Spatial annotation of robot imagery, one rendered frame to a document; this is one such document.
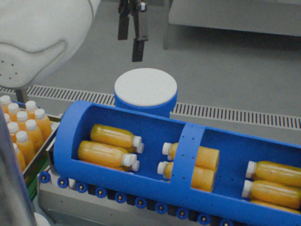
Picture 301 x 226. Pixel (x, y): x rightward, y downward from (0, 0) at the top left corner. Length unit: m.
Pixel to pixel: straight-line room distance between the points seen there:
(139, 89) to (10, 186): 1.10
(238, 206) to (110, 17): 3.62
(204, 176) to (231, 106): 2.13
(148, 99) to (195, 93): 1.78
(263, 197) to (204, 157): 0.23
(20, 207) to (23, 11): 0.45
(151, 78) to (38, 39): 1.38
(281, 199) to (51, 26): 1.04
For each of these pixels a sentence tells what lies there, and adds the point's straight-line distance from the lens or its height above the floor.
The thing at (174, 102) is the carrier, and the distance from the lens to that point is 1.84.
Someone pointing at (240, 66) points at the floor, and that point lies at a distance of 3.95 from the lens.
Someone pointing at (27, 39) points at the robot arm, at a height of 1.87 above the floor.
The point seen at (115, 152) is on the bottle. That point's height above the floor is 1.13.
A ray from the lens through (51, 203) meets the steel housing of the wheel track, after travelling 1.66.
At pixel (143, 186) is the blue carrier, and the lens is 1.36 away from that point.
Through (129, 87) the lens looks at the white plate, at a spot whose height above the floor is 1.04.
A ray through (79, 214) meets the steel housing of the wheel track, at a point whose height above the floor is 0.84.
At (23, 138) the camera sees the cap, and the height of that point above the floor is 1.08.
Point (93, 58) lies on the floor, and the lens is 3.99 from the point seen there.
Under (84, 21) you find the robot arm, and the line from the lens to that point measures 0.64.
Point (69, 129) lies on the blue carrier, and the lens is 1.40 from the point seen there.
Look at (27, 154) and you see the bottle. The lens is 1.65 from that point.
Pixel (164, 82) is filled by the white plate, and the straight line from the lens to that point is 1.88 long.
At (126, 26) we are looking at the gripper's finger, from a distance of 1.26.
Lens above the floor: 2.14
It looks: 40 degrees down
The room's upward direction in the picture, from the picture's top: straight up
